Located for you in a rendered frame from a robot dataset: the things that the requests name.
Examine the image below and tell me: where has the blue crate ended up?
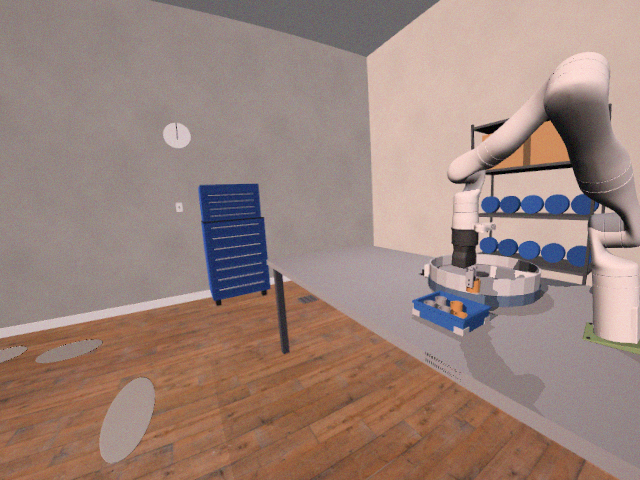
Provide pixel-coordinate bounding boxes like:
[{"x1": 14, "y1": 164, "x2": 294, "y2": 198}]
[{"x1": 412, "y1": 291, "x2": 489, "y2": 337}]

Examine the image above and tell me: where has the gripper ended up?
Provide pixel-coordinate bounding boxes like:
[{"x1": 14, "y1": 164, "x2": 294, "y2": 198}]
[{"x1": 451, "y1": 212, "x2": 496, "y2": 288}]

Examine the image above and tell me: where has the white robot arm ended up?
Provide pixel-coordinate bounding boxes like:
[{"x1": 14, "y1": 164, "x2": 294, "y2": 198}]
[{"x1": 447, "y1": 52, "x2": 640, "y2": 344}]

